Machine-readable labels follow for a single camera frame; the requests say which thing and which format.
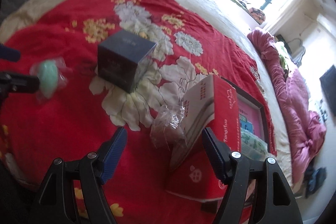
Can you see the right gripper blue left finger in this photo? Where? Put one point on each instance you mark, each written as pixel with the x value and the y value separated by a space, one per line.
pixel 109 154

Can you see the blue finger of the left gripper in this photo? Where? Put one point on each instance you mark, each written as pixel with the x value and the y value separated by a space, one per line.
pixel 9 54
pixel 18 83

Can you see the red floral blanket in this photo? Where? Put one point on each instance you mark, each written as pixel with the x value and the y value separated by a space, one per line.
pixel 86 112

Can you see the green ball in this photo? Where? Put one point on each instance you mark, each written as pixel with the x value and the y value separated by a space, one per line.
pixel 52 75

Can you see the pink quilted comforter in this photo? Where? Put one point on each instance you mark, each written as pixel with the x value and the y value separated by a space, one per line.
pixel 305 132

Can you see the red tissue box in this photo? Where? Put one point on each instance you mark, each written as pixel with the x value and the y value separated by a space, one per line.
pixel 200 165

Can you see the clear plastic bag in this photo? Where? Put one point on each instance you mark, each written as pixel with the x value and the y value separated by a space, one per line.
pixel 166 129

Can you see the blue clothes pile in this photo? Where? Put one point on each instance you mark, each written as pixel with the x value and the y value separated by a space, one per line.
pixel 314 178

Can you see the black wall television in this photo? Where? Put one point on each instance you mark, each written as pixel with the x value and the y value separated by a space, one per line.
pixel 328 85

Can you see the dark blue square box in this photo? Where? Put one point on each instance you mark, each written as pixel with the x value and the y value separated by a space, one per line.
pixel 123 58

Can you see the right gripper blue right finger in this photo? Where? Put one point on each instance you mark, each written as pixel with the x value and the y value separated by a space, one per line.
pixel 218 154

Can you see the green white tissue pack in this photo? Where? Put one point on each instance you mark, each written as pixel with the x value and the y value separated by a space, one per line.
pixel 252 146

